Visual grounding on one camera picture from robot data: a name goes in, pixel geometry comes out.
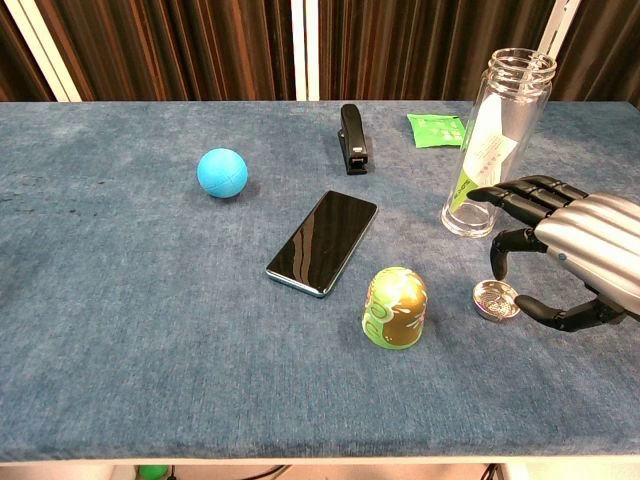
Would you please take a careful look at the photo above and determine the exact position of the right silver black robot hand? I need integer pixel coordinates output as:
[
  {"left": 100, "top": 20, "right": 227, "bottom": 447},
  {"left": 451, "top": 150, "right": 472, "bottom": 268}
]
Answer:
[{"left": 465, "top": 174, "right": 640, "bottom": 334}]

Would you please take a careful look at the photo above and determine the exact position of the clear glass bottle cup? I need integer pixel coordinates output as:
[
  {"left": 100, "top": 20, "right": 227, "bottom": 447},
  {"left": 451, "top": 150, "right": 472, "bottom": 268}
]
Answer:
[{"left": 439, "top": 48, "right": 558, "bottom": 240}]

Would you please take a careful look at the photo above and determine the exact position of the white green paper tea bag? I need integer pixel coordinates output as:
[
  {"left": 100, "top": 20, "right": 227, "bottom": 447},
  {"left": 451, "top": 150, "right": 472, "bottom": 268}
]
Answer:
[{"left": 449, "top": 94, "right": 521, "bottom": 214}]

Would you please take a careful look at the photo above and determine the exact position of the green foil packet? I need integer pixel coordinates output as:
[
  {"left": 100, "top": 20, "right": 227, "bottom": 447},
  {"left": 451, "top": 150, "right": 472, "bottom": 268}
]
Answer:
[{"left": 406, "top": 113, "right": 467, "bottom": 149}]

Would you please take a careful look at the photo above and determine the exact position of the dark brown curtain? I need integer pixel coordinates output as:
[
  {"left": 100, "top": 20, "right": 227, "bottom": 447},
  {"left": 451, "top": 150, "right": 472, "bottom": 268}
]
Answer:
[
  {"left": 549, "top": 0, "right": 640, "bottom": 109},
  {"left": 0, "top": 0, "right": 55, "bottom": 103},
  {"left": 33, "top": 0, "right": 297, "bottom": 103},
  {"left": 318, "top": 0, "right": 557, "bottom": 102}
]

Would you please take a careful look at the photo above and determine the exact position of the green gold dome toy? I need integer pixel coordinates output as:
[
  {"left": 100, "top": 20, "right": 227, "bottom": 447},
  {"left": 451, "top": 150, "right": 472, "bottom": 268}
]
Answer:
[{"left": 361, "top": 266, "right": 429, "bottom": 350}]

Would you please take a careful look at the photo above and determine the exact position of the black stapler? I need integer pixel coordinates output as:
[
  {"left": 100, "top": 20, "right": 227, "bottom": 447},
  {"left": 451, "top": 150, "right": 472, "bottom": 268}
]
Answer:
[{"left": 338, "top": 103, "right": 371, "bottom": 176}]

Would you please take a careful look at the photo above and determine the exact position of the black smartphone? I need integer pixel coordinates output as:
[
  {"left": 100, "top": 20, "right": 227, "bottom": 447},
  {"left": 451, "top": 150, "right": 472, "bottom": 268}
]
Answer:
[{"left": 265, "top": 190, "right": 379, "bottom": 299}]

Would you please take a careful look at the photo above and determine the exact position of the blue ball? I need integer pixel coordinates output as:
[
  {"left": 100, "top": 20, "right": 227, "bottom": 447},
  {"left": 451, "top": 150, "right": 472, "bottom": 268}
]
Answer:
[{"left": 196, "top": 147, "right": 250, "bottom": 199}]

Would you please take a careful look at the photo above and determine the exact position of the blue table cloth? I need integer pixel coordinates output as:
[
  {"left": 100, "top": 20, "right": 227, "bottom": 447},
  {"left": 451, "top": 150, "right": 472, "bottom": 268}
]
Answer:
[{"left": 0, "top": 101, "right": 640, "bottom": 459}]

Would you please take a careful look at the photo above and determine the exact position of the white frame post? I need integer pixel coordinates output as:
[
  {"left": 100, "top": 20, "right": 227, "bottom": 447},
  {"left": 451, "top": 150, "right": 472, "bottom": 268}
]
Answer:
[
  {"left": 3, "top": 0, "right": 83, "bottom": 103},
  {"left": 290, "top": 0, "right": 321, "bottom": 102},
  {"left": 535, "top": 0, "right": 576, "bottom": 57}
]

